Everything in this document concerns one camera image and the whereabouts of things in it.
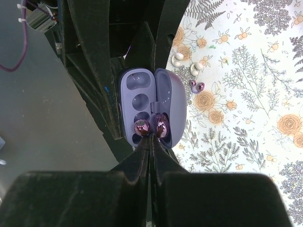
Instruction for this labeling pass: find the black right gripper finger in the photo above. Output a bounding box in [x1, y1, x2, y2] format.
[125, 0, 189, 72]
[62, 0, 133, 162]
[149, 136, 291, 227]
[0, 137, 150, 227]

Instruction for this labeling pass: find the lavender earbud charging case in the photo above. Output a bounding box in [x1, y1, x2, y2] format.
[118, 68, 187, 148]

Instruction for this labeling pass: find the purple metallic earbud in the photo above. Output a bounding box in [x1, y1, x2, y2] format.
[189, 80, 205, 94]
[134, 114, 170, 139]

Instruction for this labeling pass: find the white earbud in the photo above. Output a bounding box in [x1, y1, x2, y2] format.
[190, 62, 204, 77]
[171, 52, 184, 68]

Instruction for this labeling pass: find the floral patterned table mat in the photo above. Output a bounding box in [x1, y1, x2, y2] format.
[167, 0, 303, 227]

